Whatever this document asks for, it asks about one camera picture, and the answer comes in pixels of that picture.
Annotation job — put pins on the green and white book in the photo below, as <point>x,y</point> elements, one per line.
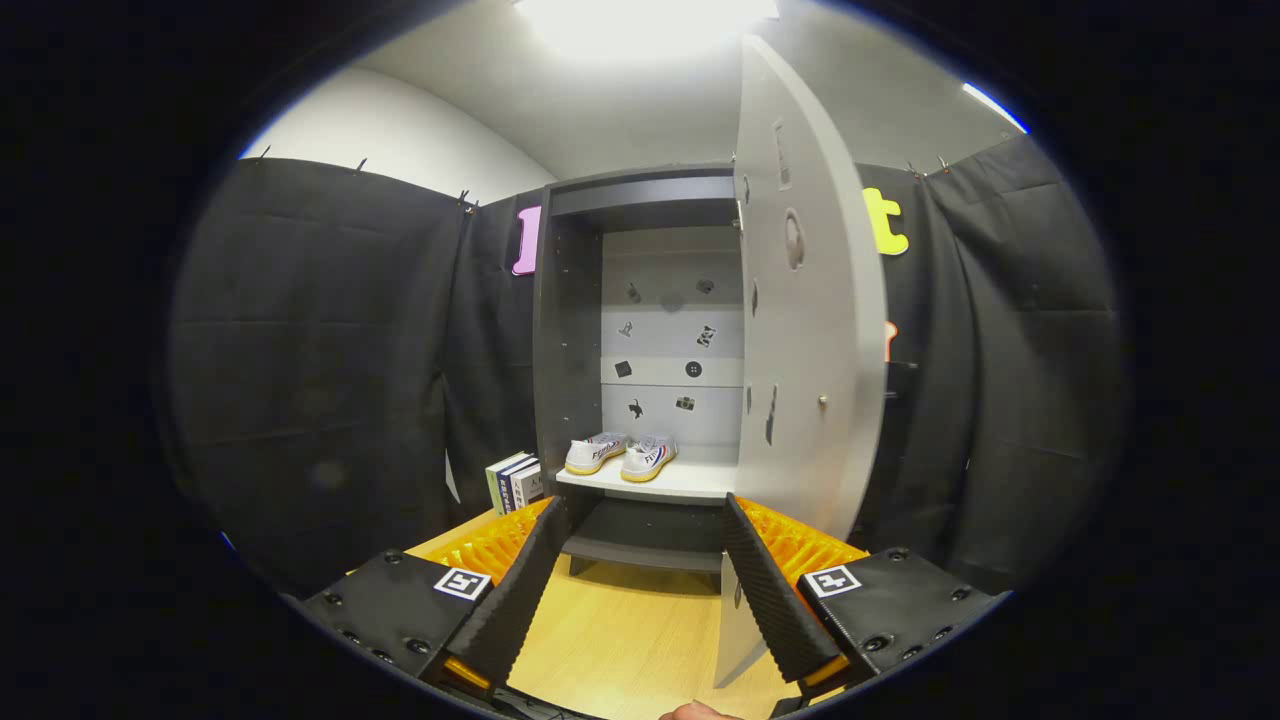
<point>493,485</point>

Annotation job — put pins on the grey shoe cabinet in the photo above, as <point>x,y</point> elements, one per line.
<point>568,340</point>

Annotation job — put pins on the blue book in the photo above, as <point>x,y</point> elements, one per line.
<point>506,488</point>

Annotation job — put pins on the grey book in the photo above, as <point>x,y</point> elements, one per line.
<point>530,487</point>

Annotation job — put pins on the light grey shoe cabinet door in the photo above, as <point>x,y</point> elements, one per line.
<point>810,330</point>

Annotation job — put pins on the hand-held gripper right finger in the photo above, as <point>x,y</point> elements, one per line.
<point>770,600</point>

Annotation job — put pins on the small ceiling light panel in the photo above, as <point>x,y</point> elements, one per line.
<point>993,106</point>

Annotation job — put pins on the large ceiling light panel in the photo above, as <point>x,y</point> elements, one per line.
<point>645,20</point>

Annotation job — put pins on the black backdrop cloth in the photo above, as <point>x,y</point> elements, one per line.
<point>320,350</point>

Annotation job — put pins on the white canvas shoe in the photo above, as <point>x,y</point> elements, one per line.
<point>592,455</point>
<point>648,460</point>

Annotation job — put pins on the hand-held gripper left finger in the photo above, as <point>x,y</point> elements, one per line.
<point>515,600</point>

